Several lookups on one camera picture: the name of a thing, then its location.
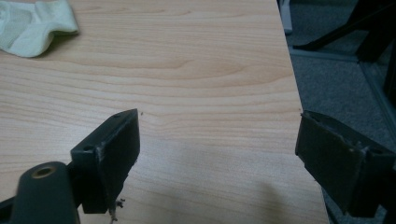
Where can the black metal stand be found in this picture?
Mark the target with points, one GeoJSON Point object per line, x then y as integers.
{"type": "Point", "coordinates": [373, 28]}

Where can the light green sock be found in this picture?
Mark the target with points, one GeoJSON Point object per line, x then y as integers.
{"type": "Point", "coordinates": [31, 28]}

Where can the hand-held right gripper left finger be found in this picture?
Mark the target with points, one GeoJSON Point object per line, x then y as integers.
{"type": "Point", "coordinates": [115, 161]}

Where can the white metal table frame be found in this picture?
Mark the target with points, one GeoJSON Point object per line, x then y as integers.
{"type": "Point", "coordinates": [286, 15]}

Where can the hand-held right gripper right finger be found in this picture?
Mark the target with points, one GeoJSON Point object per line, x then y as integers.
{"type": "Point", "coordinates": [333, 165]}

